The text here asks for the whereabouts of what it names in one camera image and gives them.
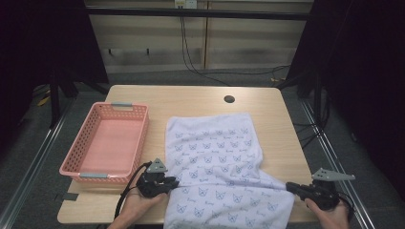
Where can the grey tape piece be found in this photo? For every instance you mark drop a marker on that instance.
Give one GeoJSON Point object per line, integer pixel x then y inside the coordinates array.
{"type": "Point", "coordinates": [70, 196]}

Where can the black horizontal bar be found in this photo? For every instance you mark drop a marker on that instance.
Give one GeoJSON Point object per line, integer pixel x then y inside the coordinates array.
{"type": "Point", "coordinates": [197, 13]}

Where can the pink plastic basket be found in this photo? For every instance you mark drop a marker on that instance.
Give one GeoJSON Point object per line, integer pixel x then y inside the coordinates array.
{"type": "Point", "coordinates": [108, 143]}

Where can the person's left hand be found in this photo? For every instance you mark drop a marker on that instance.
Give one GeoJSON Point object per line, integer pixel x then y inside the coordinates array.
{"type": "Point", "coordinates": [137, 208]}

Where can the person's right hand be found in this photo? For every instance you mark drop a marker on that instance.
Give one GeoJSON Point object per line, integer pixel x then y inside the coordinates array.
{"type": "Point", "coordinates": [332, 219]}

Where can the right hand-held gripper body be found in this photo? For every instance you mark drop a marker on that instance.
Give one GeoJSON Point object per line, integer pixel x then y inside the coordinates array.
{"type": "Point", "coordinates": [323, 195]}

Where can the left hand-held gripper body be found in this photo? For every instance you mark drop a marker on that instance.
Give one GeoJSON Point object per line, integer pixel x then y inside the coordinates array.
{"type": "Point", "coordinates": [151, 187]}

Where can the white power outlet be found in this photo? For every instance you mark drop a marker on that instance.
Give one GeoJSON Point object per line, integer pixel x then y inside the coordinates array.
{"type": "Point", "coordinates": [186, 4]}

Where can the white printed towel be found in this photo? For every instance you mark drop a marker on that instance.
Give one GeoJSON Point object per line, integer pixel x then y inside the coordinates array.
{"type": "Point", "coordinates": [219, 159]}

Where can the dark curtain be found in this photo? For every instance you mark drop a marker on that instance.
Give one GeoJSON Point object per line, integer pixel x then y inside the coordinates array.
{"type": "Point", "coordinates": [366, 79]}
{"type": "Point", "coordinates": [38, 47]}

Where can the metal floor rail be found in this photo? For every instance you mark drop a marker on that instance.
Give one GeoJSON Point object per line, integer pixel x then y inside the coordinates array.
{"type": "Point", "coordinates": [31, 162]}
{"type": "Point", "coordinates": [331, 152]}

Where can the yellow floor object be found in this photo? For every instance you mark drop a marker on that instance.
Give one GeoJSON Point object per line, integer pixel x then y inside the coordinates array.
{"type": "Point", "coordinates": [43, 101]}

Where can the black metal stand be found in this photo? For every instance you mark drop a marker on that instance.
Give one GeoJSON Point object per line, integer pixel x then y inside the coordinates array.
{"type": "Point", "coordinates": [54, 101]}

